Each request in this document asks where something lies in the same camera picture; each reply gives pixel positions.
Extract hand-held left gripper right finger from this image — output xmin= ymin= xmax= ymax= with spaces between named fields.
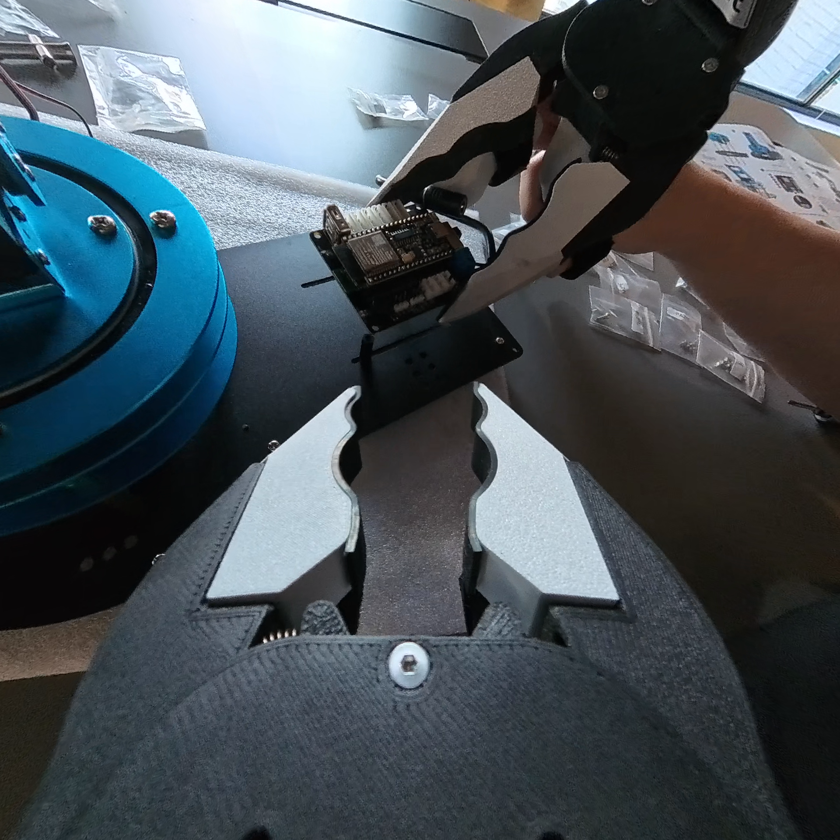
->
xmin=462 ymin=382 xmax=622 ymax=635

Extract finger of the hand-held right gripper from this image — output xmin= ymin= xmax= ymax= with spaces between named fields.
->
xmin=438 ymin=120 xmax=632 ymax=326
xmin=366 ymin=56 xmax=542 ymax=212

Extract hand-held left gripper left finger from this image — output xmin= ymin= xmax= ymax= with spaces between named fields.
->
xmin=205 ymin=386 xmax=363 ymax=616

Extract black cable with plug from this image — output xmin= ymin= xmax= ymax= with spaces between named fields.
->
xmin=423 ymin=185 xmax=500 ymax=270

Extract black metal base plate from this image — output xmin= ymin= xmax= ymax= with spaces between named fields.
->
xmin=0 ymin=223 xmax=524 ymax=631

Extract black circuit board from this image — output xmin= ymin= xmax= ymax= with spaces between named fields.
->
xmin=310 ymin=200 xmax=475 ymax=332

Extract person's right forearm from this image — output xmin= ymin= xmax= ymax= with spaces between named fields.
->
xmin=613 ymin=161 xmax=840 ymax=421

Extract dark desk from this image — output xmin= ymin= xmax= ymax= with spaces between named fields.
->
xmin=0 ymin=0 xmax=840 ymax=460

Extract person's right hand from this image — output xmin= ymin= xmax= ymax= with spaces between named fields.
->
xmin=517 ymin=107 xmax=560 ymax=223

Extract black flat panel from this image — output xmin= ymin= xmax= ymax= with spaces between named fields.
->
xmin=259 ymin=0 xmax=490 ymax=64

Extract pile of small screw bags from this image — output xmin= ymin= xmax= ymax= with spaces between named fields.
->
xmin=587 ymin=252 xmax=769 ymax=403

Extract printed instruction sheet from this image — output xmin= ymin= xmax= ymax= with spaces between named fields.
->
xmin=694 ymin=123 xmax=840 ymax=232

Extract window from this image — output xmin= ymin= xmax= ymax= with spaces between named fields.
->
xmin=740 ymin=0 xmax=840 ymax=106

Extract large clear plastic bag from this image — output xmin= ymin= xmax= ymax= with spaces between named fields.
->
xmin=77 ymin=45 xmax=208 ymax=133

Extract metal rod part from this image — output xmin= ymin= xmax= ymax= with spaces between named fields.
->
xmin=0 ymin=39 xmax=79 ymax=70

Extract crumpled clear plastic bag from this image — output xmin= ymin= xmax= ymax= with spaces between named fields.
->
xmin=0 ymin=0 xmax=61 ymax=38

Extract thin brown wire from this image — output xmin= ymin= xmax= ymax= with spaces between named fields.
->
xmin=0 ymin=64 xmax=95 ymax=137

